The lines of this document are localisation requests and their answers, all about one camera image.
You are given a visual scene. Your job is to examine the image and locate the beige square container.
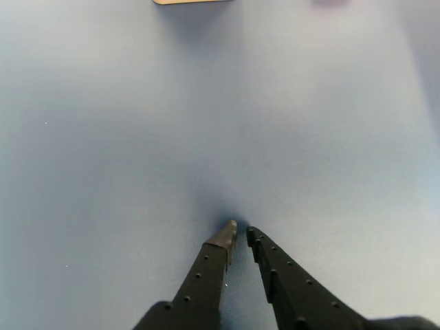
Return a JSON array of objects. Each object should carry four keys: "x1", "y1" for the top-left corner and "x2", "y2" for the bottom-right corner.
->
[{"x1": 152, "y1": 0, "x2": 235, "y2": 6}]

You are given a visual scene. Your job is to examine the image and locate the blue table mat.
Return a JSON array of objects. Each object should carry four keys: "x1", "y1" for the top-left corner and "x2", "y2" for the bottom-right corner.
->
[{"x1": 0, "y1": 0, "x2": 440, "y2": 330}]

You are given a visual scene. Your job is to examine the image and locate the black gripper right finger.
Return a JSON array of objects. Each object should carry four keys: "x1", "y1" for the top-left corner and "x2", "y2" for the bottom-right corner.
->
[{"x1": 245, "y1": 225, "x2": 367, "y2": 330}]

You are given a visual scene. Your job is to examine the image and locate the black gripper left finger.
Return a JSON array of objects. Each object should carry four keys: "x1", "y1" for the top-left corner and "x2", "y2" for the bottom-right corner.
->
[{"x1": 132, "y1": 219, "x2": 239, "y2": 330}]

